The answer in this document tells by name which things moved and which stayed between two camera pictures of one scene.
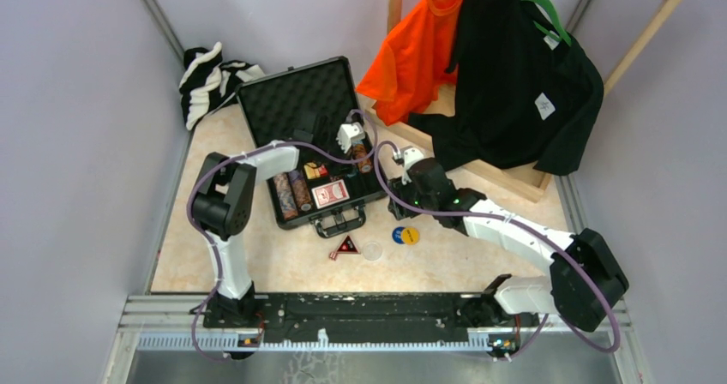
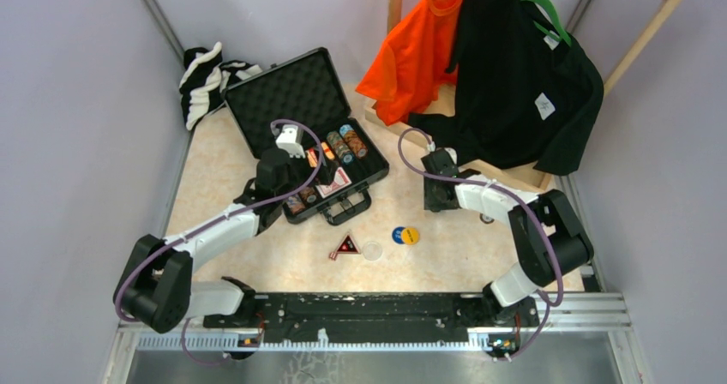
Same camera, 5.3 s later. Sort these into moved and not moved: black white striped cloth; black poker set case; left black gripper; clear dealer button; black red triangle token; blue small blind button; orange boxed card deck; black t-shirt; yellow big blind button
Moved: orange boxed card deck; black poker set case; left black gripper
Not moved: clear dealer button; blue small blind button; yellow big blind button; black t-shirt; black red triangle token; black white striped cloth
